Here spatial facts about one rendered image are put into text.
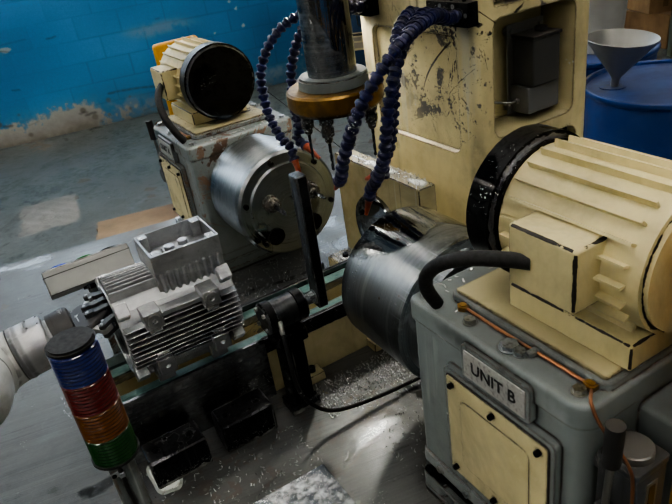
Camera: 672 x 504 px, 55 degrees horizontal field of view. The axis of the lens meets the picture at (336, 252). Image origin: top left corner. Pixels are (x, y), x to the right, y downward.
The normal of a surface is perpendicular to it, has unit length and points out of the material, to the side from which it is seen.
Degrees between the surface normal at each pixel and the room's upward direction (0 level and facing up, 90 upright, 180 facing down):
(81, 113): 90
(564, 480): 90
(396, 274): 43
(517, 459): 90
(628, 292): 95
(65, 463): 0
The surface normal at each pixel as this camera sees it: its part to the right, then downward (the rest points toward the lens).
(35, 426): -0.14, -0.87
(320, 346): 0.52, 0.35
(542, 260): -0.84, 0.36
